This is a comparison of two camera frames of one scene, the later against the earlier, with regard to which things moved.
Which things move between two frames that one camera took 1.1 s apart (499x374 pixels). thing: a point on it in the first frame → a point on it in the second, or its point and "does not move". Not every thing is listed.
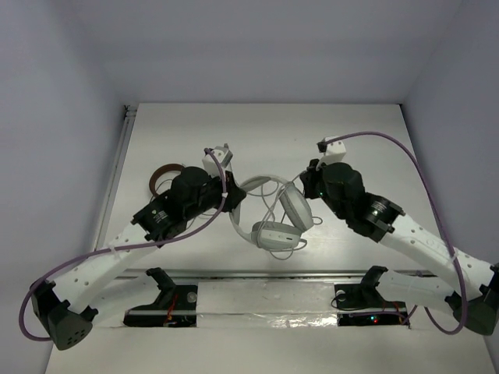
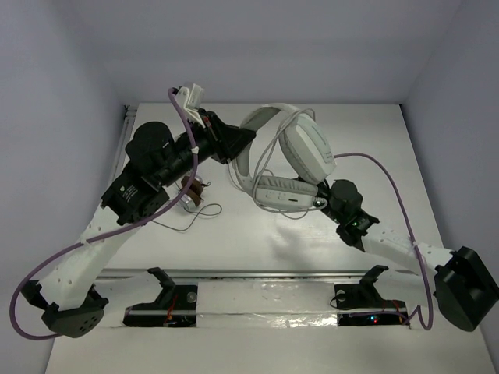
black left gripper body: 235,191 → 218,137
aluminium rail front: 273,274 does not move
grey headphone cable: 271,212 → 249,198
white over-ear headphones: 267,234 → 307,150
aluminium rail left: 129,117 does not move
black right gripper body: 314,185 → 323,192
